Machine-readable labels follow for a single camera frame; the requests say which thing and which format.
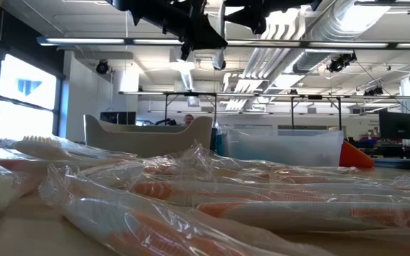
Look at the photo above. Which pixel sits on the orange bin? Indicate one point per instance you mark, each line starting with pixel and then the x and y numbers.
pixel 354 158

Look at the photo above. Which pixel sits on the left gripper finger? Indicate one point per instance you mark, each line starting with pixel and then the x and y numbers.
pixel 205 43
pixel 208 30

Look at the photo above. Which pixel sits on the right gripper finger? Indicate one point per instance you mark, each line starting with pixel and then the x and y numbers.
pixel 256 21

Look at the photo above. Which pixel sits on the black background robot arm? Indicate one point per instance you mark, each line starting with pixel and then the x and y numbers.
pixel 169 122

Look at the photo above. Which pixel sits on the silver ventilation duct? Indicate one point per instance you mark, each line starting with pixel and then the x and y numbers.
pixel 327 26

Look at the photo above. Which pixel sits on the long linear ceiling light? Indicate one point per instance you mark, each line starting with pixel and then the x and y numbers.
pixel 84 41

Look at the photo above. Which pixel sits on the teal plastic bin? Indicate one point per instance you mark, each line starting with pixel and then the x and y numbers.
pixel 219 149

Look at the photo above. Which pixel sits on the person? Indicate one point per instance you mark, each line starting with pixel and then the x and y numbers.
pixel 188 119

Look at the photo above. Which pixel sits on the black computer monitor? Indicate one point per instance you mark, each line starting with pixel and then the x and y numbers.
pixel 397 124

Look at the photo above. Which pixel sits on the black ceiling camera cluster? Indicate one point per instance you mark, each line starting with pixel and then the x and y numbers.
pixel 340 62

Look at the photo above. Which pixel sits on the black ceiling spotlight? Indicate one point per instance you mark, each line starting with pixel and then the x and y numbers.
pixel 102 67

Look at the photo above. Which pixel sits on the large window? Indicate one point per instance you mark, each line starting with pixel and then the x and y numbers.
pixel 27 106

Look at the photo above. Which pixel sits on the grey translucent plastic bin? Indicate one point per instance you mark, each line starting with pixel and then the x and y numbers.
pixel 148 142

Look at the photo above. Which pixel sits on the clear plastic bin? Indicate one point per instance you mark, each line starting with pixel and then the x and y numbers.
pixel 283 149

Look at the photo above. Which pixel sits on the black workstation frame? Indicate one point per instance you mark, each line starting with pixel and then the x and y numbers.
pixel 292 113

